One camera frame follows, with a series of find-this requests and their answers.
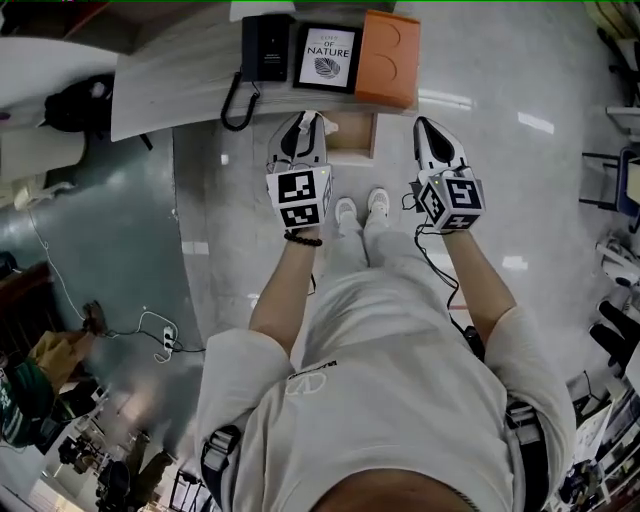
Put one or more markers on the black backpack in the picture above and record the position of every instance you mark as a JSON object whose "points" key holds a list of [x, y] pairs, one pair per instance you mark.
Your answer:
{"points": [[75, 105]]}

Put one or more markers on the person's left forearm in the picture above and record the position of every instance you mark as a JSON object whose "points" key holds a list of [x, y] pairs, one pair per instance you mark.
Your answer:
{"points": [[285, 285]]}

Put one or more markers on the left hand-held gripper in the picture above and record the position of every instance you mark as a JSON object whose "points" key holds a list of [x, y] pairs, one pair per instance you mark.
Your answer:
{"points": [[300, 195]]}

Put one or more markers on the person's light grey trousers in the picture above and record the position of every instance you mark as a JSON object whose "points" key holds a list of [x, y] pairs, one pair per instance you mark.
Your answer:
{"points": [[380, 250]]}

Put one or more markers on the person's white shoe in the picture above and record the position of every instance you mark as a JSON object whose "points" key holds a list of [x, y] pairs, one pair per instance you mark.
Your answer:
{"points": [[378, 201], [345, 210]]}

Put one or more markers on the person's right white shoe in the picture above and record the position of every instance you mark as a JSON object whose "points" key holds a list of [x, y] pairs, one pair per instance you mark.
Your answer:
{"points": [[378, 201]]}

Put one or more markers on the orange box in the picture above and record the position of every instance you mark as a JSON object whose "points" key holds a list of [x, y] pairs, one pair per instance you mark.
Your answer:
{"points": [[385, 60]]}

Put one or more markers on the blue chair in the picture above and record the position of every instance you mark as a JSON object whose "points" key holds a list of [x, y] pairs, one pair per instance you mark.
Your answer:
{"points": [[627, 180]]}

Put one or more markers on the white power strip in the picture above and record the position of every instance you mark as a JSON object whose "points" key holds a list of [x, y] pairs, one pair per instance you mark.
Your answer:
{"points": [[170, 337]]}

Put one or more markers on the person's right forearm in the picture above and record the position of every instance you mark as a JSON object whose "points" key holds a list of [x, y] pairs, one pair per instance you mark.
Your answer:
{"points": [[480, 285]]}

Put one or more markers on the grey wooden desk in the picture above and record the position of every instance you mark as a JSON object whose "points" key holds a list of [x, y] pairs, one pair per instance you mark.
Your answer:
{"points": [[180, 75]]}

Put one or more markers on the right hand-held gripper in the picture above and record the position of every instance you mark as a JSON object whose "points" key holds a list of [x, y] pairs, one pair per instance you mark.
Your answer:
{"points": [[455, 200]]}

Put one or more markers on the white plastic chair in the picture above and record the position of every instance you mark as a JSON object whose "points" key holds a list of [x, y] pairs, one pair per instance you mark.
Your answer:
{"points": [[40, 195]]}

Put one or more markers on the black picture frame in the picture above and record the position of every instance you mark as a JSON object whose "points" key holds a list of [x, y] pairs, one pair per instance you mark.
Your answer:
{"points": [[327, 57]]}

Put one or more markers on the wooden drawer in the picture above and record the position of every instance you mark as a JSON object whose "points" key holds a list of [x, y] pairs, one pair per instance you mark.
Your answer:
{"points": [[355, 140]]}

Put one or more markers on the black hip pouch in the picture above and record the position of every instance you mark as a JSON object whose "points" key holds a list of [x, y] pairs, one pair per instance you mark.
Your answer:
{"points": [[474, 342]]}

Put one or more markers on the white round table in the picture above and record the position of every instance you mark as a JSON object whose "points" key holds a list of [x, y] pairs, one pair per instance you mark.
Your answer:
{"points": [[45, 60]]}

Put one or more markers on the person's left white shoe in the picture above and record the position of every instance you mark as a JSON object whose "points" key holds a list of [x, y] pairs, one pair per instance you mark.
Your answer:
{"points": [[345, 210]]}

